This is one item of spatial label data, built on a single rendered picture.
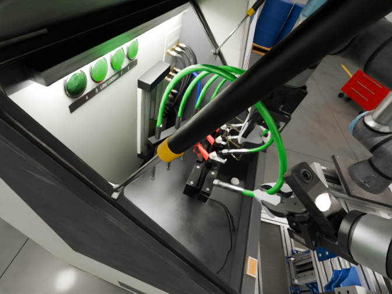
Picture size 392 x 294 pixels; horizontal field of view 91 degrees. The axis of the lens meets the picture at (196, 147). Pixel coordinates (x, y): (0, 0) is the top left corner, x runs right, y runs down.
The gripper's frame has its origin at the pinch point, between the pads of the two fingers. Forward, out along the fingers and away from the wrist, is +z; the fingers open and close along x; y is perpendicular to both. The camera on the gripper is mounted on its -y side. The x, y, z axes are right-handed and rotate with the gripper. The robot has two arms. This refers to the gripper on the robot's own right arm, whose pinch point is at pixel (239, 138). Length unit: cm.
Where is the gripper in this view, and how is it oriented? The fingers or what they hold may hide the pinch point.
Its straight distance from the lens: 56.7
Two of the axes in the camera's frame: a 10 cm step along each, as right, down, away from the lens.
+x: 3.1, -6.7, 6.8
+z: -2.3, 6.4, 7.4
